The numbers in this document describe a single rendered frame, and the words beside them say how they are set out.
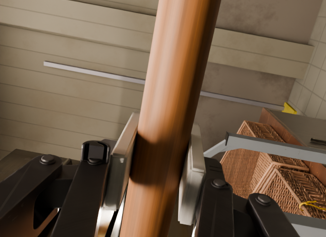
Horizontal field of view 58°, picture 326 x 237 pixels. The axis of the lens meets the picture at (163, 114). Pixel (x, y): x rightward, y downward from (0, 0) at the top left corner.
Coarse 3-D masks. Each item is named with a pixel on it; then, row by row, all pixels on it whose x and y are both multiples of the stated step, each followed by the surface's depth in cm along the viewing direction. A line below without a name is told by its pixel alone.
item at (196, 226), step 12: (216, 180) 13; (204, 192) 12; (216, 192) 12; (228, 192) 12; (204, 204) 11; (216, 204) 11; (228, 204) 11; (204, 216) 10; (216, 216) 11; (228, 216) 11; (204, 228) 10; (216, 228) 10; (228, 228) 10
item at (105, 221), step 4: (104, 208) 136; (104, 212) 136; (108, 212) 144; (112, 212) 152; (104, 216) 136; (108, 216) 144; (100, 220) 130; (104, 220) 136; (108, 220) 144; (100, 224) 130; (104, 224) 136; (108, 224) 144; (100, 228) 130; (104, 228) 136; (100, 232) 130; (104, 232) 136; (100, 236) 130; (104, 236) 136
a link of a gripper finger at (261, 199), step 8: (248, 200) 12; (256, 200) 12; (264, 200) 12; (272, 200) 12; (248, 208) 12; (256, 208) 11; (264, 208) 12; (272, 208) 12; (280, 208) 12; (256, 216) 11; (264, 216) 11; (272, 216) 11; (280, 216) 11; (256, 224) 11; (264, 224) 11; (272, 224) 11; (280, 224) 11; (288, 224) 11; (264, 232) 10; (272, 232) 10; (280, 232) 10; (288, 232) 10; (296, 232) 10
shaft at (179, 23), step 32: (160, 0) 14; (192, 0) 13; (160, 32) 14; (192, 32) 14; (160, 64) 14; (192, 64) 14; (160, 96) 15; (192, 96) 15; (160, 128) 15; (160, 160) 16; (128, 192) 17; (160, 192) 16; (128, 224) 17; (160, 224) 17
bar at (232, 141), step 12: (228, 132) 110; (216, 144) 111; (228, 144) 107; (240, 144) 107; (252, 144) 107; (264, 144) 107; (276, 144) 106; (288, 144) 109; (204, 156) 110; (288, 156) 107; (300, 156) 107; (312, 156) 107; (324, 156) 107; (288, 216) 63; (300, 216) 64; (300, 228) 61; (312, 228) 61; (324, 228) 61
